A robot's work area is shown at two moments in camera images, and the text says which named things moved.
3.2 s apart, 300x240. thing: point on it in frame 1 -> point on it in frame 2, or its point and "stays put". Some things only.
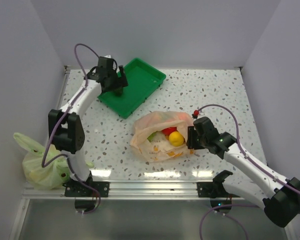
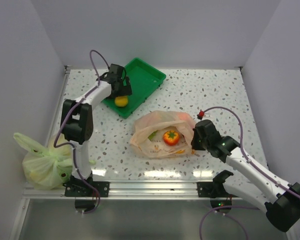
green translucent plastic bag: (44, 167) stays put
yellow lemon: (176, 138) -> (121, 101)
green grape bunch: (151, 137) stays put
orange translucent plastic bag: (148, 122) stays put
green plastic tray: (143, 79) stays put
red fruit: (168, 131) -> (171, 137)
